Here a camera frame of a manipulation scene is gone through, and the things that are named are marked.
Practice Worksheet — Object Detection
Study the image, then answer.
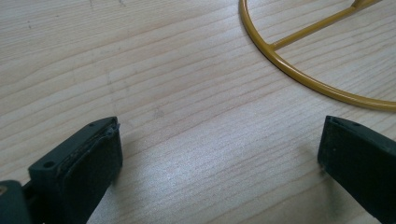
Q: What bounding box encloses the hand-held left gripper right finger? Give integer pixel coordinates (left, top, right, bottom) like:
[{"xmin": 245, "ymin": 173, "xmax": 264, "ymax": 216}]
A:
[{"xmin": 317, "ymin": 115, "xmax": 396, "ymax": 224}]

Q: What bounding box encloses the gold metal wire rack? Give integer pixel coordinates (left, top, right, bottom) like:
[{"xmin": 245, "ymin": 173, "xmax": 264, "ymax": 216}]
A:
[{"xmin": 238, "ymin": 0, "xmax": 396, "ymax": 113}]

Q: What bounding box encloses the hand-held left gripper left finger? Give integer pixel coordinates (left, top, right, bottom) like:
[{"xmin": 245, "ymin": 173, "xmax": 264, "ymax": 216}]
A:
[{"xmin": 27, "ymin": 116, "xmax": 123, "ymax": 224}]

